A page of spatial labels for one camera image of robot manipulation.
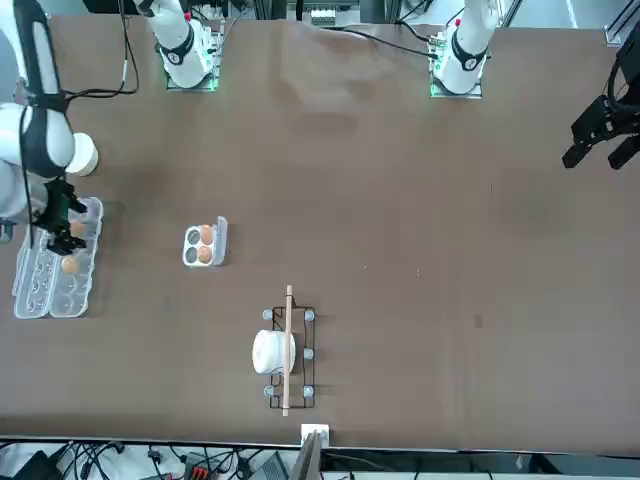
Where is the black cable across table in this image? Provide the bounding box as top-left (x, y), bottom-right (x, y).
top-left (312, 24), bottom-right (437, 57)

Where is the aluminium frame corner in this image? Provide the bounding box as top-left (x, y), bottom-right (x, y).
top-left (602, 0), bottom-right (640, 49)

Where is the orange and black power strip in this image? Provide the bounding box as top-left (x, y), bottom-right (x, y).
top-left (183, 452), bottom-right (222, 477)

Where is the wooden rod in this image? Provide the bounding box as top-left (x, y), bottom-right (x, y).
top-left (281, 284), bottom-right (294, 418)

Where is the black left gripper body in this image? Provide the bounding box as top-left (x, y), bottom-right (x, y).
top-left (607, 42), bottom-right (640, 136)

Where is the white round bowl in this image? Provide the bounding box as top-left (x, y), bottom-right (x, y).
top-left (64, 132), bottom-right (100, 177)

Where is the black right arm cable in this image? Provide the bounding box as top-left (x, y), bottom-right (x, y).
top-left (59, 0), bottom-right (141, 101)

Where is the clear four-slot egg tray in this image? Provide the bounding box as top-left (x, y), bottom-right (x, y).
top-left (180, 214), bottom-right (229, 270)

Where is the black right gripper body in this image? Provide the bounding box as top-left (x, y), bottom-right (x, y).
top-left (34, 180), bottom-right (71, 236)

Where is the black wire rack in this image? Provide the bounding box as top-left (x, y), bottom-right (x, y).
top-left (262, 299), bottom-right (317, 412)

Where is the small white socket box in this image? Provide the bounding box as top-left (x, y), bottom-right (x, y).
top-left (300, 423), bottom-right (332, 446)

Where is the aluminium camera post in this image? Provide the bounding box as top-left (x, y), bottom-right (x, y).
top-left (291, 432), bottom-right (324, 480)

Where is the grey box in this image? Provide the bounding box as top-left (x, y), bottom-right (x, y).
top-left (248, 452), bottom-right (291, 480)

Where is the transparent twelve-slot egg tray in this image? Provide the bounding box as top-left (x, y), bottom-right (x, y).
top-left (10, 196), bottom-right (105, 320)

